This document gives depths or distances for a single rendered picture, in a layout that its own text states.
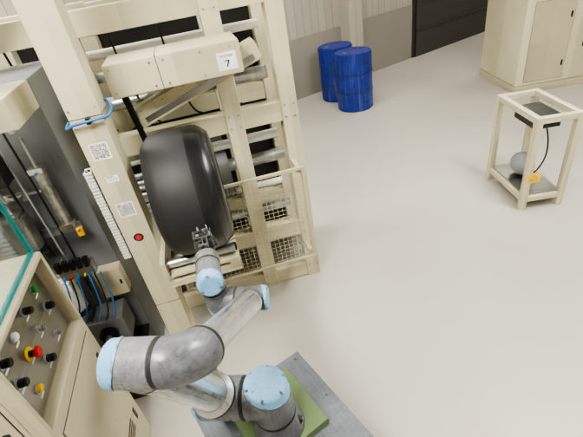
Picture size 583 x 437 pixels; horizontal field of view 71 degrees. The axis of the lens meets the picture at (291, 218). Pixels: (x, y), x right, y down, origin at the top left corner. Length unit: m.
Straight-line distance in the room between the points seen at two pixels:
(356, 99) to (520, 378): 4.27
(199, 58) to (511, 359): 2.29
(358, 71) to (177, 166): 4.34
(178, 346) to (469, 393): 1.87
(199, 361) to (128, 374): 0.15
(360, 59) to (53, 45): 4.51
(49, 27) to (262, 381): 1.43
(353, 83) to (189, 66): 4.05
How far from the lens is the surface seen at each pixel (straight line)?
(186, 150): 1.78
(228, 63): 2.03
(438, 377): 2.56
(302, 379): 1.83
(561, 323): 2.99
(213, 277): 1.41
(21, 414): 1.61
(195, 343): 0.97
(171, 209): 1.74
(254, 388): 1.47
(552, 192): 3.95
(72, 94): 1.81
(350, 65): 5.79
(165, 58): 2.01
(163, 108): 2.20
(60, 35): 1.78
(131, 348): 0.99
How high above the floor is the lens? 2.11
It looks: 34 degrees down
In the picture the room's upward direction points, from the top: 10 degrees counter-clockwise
